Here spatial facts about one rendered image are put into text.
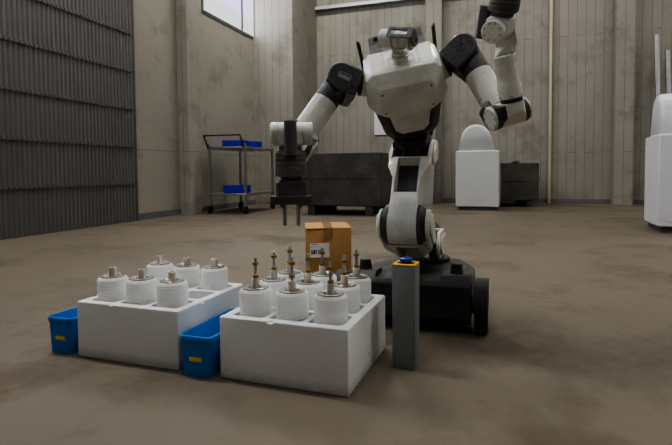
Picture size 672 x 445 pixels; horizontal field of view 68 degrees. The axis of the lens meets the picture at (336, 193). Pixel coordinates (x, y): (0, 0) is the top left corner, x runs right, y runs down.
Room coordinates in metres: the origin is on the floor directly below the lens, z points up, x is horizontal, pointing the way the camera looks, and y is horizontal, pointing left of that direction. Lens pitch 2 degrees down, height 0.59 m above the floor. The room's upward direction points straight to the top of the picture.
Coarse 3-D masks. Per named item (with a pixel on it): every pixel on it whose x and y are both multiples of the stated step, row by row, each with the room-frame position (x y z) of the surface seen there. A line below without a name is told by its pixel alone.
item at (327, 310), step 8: (320, 296) 1.36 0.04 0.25; (344, 296) 1.36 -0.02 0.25; (320, 304) 1.35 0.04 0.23; (328, 304) 1.34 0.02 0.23; (336, 304) 1.34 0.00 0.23; (344, 304) 1.36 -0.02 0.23; (320, 312) 1.35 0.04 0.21; (328, 312) 1.34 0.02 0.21; (336, 312) 1.34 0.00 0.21; (344, 312) 1.35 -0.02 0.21; (320, 320) 1.35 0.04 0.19; (328, 320) 1.34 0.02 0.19; (336, 320) 1.34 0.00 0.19; (344, 320) 1.35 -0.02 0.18
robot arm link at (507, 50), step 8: (504, 40) 1.53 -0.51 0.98; (512, 40) 1.52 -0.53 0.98; (496, 48) 1.55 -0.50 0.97; (504, 48) 1.53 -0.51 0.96; (512, 48) 1.52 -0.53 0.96; (496, 56) 1.54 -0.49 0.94; (504, 56) 1.49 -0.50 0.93; (512, 56) 1.49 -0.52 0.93; (496, 64) 1.51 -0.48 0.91; (504, 64) 1.49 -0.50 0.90
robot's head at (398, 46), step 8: (384, 32) 1.64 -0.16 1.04; (392, 32) 1.64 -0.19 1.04; (400, 32) 1.63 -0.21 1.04; (384, 40) 1.64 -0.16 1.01; (392, 40) 1.63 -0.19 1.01; (400, 40) 1.62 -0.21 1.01; (384, 48) 1.66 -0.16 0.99; (392, 48) 1.66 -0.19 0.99; (400, 48) 1.65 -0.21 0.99; (392, 56) 1.68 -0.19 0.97; (400, 56) 1.67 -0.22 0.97
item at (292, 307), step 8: (280, 296) 1.39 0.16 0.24; (288, 296) 1.38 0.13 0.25; (296, 296) 1.38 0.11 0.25; (304, 296) 1.39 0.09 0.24; (280, 304) 1.39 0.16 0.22; (288, 304) 1.38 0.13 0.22; (296, 304) 1.38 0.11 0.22; (304, 304) 1.39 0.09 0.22; (280, 312) 1.39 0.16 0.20; (288, 312) 1.38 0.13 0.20; (296, 312) 1.38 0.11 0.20; (304, 312) 1.39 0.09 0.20; (288, 320) 1.38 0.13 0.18; (296, 320) 1.38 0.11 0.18
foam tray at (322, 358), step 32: (224, 320) 1.41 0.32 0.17; (256, 320) 1.38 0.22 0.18; (352, 320) 1.37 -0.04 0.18; (384, 320) 1.64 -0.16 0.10; (224, 352) 1.41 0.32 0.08; (256, 352) 1.38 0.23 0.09; (288, 352) 1.34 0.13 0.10; (320, 352) 1.31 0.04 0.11; (352, 352) 1.32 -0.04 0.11; (288, 384) 1.34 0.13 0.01; (320, 384) 1.31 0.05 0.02; (352, 384) 1.32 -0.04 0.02
